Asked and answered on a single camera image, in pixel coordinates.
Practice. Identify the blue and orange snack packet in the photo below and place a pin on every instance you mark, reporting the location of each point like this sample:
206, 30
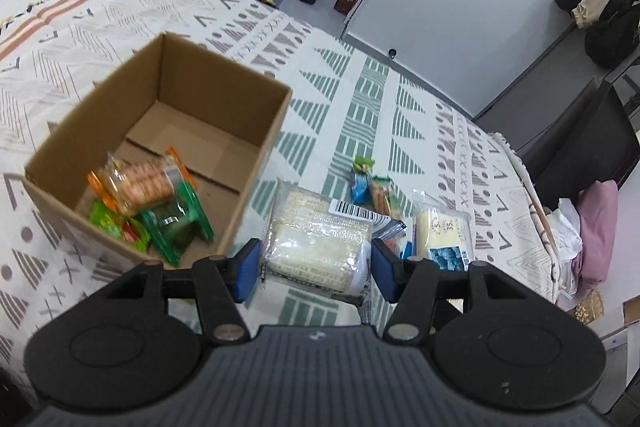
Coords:
375, 194

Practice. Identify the white plastic bag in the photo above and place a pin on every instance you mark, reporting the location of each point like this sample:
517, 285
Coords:
562, 227

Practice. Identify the black chair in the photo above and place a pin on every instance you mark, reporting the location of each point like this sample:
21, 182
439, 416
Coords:
575, 142

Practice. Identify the clear white rice cracker packet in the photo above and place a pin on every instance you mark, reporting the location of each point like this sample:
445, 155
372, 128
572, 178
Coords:
315, 247

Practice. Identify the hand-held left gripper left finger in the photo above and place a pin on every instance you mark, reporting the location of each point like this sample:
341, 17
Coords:
248, 267

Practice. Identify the orange rice cracker packet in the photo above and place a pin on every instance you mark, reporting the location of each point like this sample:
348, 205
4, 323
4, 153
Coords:
142, 182

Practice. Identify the pink pillow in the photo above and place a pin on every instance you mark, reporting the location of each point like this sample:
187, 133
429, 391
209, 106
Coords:
597, 227

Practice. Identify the white cracker packet blue label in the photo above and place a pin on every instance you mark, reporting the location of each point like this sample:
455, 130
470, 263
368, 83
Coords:
440, 232

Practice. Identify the dark green snack packet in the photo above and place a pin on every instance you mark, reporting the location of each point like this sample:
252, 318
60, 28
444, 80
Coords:
172, 227

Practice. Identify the brown cardboard box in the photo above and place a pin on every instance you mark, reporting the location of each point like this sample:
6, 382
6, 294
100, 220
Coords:
200, 77

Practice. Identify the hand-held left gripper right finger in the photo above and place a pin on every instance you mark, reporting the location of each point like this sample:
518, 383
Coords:
385, 272

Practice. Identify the white stool frame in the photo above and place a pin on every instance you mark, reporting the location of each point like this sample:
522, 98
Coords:
625, 317

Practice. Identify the small green candy packet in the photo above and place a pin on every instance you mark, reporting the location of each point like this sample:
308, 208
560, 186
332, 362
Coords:
363, 165

